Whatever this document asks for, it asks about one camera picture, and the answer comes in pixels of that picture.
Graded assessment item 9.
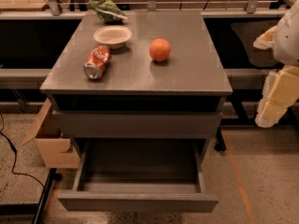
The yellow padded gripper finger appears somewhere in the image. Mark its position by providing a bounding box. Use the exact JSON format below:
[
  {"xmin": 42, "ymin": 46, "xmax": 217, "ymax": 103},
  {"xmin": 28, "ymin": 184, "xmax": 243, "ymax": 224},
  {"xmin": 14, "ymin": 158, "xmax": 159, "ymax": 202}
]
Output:
[
  {"xmin": 255, "ymin": 65, "xmax": 299, "ymax": 128},
  {"xmin": 253, "ymin": 26, "xmax": 277, "ymax": 49}
]

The grey drawer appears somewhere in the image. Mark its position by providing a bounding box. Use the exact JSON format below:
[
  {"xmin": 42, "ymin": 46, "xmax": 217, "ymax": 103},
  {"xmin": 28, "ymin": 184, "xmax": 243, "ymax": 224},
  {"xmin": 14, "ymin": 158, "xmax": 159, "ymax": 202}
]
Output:
[
  {"xmin": 52, "ymin": 110, "xmax": 222, "ymax": 139},
  {"xmin": 58, "ymin": 139, "xmax": 219, "ymax": 213}
]

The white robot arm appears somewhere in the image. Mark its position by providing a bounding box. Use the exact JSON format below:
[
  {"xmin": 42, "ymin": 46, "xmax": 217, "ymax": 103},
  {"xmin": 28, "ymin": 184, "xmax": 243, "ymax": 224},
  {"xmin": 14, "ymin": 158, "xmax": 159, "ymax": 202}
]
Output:
[{"xmin": 253, "ymin": 1, "xmax": 299, "ymax": 128}]

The grey drawer cabinet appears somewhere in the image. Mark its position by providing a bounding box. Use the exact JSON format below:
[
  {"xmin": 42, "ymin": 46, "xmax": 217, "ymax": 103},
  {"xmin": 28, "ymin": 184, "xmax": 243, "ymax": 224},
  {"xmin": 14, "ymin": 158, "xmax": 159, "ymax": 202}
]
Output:
[{"xmin": 39, "ymin": 10, "xmax": 234, "ymax": 163}]

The closed grey top drawer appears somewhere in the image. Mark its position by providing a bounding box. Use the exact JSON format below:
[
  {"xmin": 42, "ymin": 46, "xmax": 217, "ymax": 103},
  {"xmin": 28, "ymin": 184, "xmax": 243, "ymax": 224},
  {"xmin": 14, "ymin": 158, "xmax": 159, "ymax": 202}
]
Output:
[{"xmin": 52, "ymin": 110, "xmax": 222, "ymax": 139}]

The black chair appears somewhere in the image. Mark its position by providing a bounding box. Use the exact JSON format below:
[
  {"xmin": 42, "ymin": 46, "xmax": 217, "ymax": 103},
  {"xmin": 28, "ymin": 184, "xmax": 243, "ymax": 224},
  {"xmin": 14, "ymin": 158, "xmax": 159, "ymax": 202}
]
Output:
[{"xmin": 231, "ymin": 20, "xmax": 278, "ymax": 68}]

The orange fruit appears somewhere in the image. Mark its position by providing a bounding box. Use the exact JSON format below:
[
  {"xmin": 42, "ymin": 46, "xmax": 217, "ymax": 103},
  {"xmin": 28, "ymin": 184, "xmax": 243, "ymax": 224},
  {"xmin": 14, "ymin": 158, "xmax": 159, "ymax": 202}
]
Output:
[{"xmin": 149, "ymin": 38, "xmax": 171, "ymax": 63}]

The white paper bowl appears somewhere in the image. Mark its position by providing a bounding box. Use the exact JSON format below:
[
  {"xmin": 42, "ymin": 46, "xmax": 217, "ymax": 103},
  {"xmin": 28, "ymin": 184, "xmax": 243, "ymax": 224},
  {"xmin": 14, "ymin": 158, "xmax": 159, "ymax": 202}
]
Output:
[{"xmin": 93, "ymin": 25, "xmax": 132, "ymax": 49}]

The red soda can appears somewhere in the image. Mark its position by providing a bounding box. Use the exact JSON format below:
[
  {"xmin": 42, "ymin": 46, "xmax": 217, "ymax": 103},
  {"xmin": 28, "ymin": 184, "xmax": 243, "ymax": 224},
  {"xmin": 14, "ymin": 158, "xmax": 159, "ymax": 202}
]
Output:
[{"xmin": 83, "ymin": 46, "xmax": 111, "ymax": 79}]

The cardboard box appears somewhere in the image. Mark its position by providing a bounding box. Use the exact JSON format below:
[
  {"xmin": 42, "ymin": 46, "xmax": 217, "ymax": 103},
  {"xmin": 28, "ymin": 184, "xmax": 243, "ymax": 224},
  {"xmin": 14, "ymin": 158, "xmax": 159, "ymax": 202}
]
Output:
[{"xmin": 21, "ymin": 97, "xmax": 81, "ymax": 170}]

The black floor cable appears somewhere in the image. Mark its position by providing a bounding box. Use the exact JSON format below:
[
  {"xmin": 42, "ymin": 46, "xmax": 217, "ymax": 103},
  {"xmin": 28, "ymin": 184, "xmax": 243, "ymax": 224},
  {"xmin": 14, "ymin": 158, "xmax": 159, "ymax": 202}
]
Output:
[{"xmin": 0, "ymin": 114, "xmax": 46, "ymax": 189}]

